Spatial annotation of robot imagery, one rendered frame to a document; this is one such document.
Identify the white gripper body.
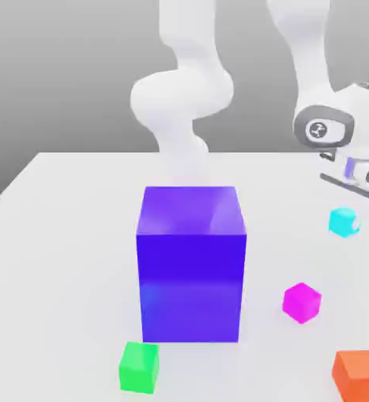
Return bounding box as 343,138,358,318
318,171,369,206

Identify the small cyan cube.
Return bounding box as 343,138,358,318
328,206,362,239

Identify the small magenta cube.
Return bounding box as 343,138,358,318
281,281,323,325

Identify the small orange cube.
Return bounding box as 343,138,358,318
331,349,369,402

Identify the small green cube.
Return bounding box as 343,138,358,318
118,341,160,395

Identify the large purple box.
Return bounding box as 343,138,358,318
135,185,247,344

